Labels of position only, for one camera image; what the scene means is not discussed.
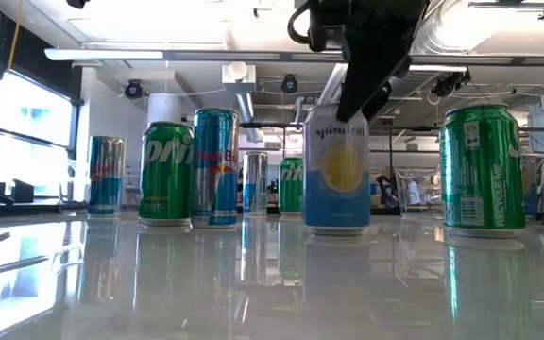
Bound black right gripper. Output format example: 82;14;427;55
309;0;432;123

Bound green Sprite can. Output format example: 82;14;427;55
438;103;527;239
138;121;195;227
278;157;305;217

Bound blue silver Red Bull can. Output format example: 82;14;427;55
242;150;269;217
190;107;241;230
87;135;126;217

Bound white ceiling pipes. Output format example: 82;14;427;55
316;63;349;108

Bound black ceiling track fixture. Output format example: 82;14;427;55
467;0;544;21

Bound white round column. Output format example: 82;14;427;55
146;93;183;127

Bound long ceiling light bar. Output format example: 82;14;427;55
43;46;544;67

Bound small black box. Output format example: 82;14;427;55
10;178;36;204

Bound black hanging camera rig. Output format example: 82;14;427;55
430;69;472;100

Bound black ceiling camera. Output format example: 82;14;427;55
124;78;145;100
280;73;299;94

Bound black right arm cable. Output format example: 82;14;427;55
287;0;323;53

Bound black overhead rail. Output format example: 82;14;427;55
239;121;443;131

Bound large white ceiling duct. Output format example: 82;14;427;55
411;0;544;56

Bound grey ceiling duct pipe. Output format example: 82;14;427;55
233;92;256;125

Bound white ceiling duct box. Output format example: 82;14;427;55
221;60;257;94

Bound dark window frame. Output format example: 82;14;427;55
0;65;84;209

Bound yellow hanging cable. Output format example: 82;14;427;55
6;0;24;72

